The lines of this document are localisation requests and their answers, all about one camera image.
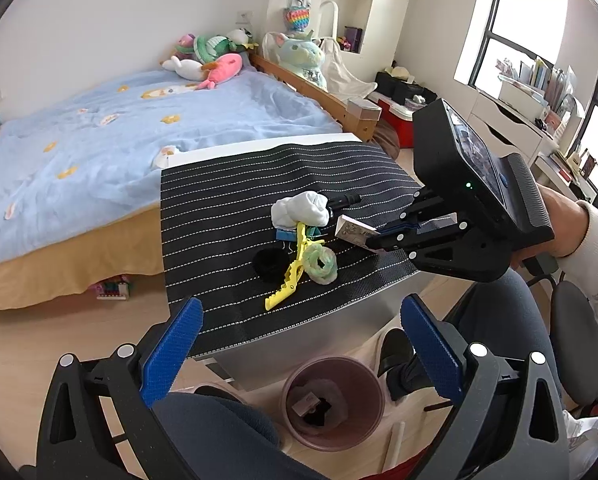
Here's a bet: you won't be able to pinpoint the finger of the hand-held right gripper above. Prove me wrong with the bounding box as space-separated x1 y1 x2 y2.
364 217 476 257
376 187 460 236

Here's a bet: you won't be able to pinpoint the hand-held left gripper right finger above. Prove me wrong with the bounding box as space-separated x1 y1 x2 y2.
400 294 570 480

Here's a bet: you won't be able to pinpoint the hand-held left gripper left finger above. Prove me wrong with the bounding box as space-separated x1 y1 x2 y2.
36 296 205 480

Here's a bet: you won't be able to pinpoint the black plastic clamp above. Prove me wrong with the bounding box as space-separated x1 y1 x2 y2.
324 192 362 211

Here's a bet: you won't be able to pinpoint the green hair scrunchie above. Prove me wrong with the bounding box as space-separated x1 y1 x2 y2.
301 244 339 286

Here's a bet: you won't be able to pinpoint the pink plastic bin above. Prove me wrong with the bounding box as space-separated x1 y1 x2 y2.
280 356 386 453

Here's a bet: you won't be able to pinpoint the white sock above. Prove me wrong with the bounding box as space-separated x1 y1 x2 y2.
270 191 331 231

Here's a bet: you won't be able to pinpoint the black hair scrunchie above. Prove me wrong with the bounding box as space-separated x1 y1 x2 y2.
251 247 292 283

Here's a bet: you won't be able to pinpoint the person's right hand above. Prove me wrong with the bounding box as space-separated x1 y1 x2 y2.
510 184 594 267

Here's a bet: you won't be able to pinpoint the white drawer unit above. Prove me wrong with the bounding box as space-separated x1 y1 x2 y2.
471 87 560 166

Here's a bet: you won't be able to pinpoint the red cooler box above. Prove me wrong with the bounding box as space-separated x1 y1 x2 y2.
376 97 415 148

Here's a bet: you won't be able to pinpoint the brown bean bag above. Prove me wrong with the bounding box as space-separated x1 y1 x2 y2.
371 120 402 161

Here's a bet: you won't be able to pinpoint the person's right leg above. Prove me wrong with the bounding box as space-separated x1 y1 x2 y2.
379 267 564 411

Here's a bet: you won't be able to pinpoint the person's leg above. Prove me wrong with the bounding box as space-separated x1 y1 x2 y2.
379 267 564 411
151 385 330 480

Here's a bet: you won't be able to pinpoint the toy building blocks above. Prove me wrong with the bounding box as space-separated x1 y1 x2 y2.
90 275 132 301

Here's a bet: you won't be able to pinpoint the white storage box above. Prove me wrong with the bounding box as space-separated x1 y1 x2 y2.
499 80 550 118

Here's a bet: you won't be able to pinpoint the person's left leg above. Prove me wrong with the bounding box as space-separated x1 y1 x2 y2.
151 385 330 480

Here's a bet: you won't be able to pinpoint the black storage box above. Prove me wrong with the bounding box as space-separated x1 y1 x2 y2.
375 71 437 108

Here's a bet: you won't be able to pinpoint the white desk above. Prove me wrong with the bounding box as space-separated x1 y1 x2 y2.
534 152 597 203

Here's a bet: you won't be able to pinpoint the blue binder clip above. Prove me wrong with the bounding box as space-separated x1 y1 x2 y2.
275 227 300 253

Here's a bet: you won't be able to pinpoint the yellow hair clip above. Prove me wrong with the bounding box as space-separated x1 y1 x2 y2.
263 222 327 311

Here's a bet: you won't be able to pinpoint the silver box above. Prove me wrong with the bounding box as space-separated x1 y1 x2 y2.
346 98 382 121

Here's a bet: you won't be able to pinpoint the beige bed skirt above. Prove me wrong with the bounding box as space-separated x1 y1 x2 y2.
0 205 167 313

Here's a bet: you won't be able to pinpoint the red cloth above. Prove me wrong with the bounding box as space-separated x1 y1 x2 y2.
379 460 422 480

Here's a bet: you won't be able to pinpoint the grey metal table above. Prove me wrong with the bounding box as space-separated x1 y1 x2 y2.
159 132 430 392

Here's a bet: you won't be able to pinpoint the row of books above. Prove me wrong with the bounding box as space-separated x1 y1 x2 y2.
496 55 580 116

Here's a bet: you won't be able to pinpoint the brown cardboard piece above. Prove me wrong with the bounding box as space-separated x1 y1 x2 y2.
291 392 322 418

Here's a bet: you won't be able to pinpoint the white hanging cloth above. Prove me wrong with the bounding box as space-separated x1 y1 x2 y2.
319 37 380 98

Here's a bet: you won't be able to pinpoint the black striped mat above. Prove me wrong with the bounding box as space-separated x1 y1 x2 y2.
159 141 427 361

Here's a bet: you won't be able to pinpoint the purple box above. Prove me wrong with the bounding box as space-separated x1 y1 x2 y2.
343 25 364 53

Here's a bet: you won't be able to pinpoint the white printed shirt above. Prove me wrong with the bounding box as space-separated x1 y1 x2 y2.
561 400 598 466

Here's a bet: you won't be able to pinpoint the large mint plush toy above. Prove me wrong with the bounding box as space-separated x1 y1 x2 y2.
276 30 327 91

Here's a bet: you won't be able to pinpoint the white arched lamp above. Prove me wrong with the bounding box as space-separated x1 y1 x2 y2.
320 1 341 41

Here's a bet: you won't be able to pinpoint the light blue blanket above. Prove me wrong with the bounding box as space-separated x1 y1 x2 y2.
0 67 345 268

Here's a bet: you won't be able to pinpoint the rainbow bag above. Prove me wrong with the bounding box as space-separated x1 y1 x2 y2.
284 5 314 33

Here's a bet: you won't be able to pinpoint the pink fish plush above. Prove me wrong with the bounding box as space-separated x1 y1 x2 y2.
196 52 244 90

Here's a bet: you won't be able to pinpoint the white green plush head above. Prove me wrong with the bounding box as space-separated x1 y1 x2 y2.
226 27 257 51

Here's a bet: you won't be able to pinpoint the green plush toy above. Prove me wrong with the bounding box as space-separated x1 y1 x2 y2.
194 35 240 63

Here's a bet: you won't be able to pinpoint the white seal plush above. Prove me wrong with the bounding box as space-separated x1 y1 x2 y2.
161 56 205 80

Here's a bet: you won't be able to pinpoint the wooden bed frame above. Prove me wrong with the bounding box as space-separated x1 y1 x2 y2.
249 52 380 143

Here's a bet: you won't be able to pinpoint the black window frame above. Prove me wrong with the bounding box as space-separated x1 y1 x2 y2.
454 0 598 191

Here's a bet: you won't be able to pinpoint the white wall shelf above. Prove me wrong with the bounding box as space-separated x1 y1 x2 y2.
321 0 382 56

